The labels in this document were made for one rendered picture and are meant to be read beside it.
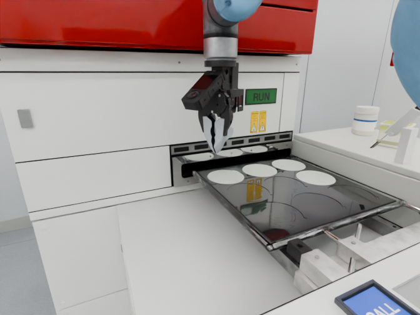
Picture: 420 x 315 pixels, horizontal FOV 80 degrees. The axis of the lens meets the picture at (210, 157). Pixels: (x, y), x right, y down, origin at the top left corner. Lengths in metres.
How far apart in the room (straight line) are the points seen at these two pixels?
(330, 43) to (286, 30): 2.44
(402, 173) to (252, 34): 0.50
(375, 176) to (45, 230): 0.85
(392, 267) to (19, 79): 0.72
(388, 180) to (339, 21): 2.72
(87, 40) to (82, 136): 0.22
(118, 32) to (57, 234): 0.53
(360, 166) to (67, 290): 0.89
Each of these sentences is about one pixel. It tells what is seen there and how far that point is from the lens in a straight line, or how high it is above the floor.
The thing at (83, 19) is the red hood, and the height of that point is 1.27.
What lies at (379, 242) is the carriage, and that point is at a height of 0.88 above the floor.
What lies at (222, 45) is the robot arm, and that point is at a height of 1.22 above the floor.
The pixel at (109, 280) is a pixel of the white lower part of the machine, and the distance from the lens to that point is 0.90.
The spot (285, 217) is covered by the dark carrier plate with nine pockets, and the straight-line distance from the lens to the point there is 0.53.
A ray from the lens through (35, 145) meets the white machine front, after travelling 0.70.
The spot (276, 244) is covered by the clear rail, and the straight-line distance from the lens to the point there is 0.45.
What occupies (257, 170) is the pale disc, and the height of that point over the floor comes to 0.90.
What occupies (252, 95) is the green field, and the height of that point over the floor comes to 1.10.
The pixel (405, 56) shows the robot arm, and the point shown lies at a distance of 0.20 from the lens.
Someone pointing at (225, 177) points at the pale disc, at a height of 0.90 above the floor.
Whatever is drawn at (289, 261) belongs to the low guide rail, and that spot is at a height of 0.85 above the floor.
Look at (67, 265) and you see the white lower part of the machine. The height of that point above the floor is 0.67.
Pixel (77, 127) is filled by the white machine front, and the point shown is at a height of 1.05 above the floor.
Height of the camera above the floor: 1.17
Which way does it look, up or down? 19 degrees down
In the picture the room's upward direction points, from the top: straight up
